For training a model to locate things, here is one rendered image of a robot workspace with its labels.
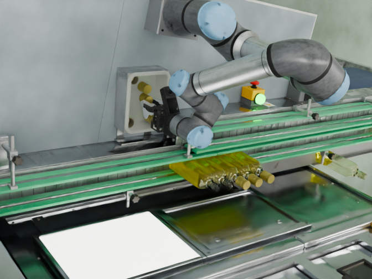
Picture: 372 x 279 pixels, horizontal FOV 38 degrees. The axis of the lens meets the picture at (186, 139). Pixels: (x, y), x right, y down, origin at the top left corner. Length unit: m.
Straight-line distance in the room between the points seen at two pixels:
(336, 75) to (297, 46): 0.14
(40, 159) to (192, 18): 0.68
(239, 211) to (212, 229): 0.18
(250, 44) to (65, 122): 0.68
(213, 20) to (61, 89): 0.56
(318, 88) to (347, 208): 0.86
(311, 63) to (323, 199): 0.96
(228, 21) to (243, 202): 0.70
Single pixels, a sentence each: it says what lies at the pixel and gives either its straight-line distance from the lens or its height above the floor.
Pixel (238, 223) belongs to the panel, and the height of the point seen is 1.19.
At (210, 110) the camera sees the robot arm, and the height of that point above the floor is 1.14.
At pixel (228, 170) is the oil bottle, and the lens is 1.96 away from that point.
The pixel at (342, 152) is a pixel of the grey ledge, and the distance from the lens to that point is 2.76.
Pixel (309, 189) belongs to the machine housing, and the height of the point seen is 1.05.
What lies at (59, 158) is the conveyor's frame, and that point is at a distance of 1.87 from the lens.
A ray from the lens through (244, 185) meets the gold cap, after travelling 1.92.
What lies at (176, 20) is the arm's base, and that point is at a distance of 1.86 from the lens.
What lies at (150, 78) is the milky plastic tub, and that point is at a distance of 2.01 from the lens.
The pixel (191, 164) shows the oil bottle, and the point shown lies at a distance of 1.96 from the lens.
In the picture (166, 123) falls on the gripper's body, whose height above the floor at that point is 0.96.
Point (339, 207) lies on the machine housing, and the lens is 2.28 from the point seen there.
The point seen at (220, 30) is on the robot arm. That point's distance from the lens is 1.76.
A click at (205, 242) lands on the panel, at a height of 1.24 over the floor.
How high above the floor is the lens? 2.41
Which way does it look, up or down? 49 degrees down
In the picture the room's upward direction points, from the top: 121 degrees clockwise
